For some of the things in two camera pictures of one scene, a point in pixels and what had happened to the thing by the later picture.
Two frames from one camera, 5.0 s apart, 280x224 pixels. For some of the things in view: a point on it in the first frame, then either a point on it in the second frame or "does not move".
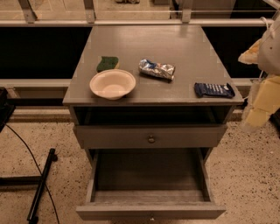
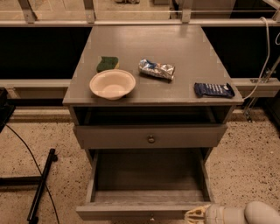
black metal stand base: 36,180 does not move
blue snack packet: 213,90 does not move
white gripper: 269,53 to 215,215
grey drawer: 150,136 does not move
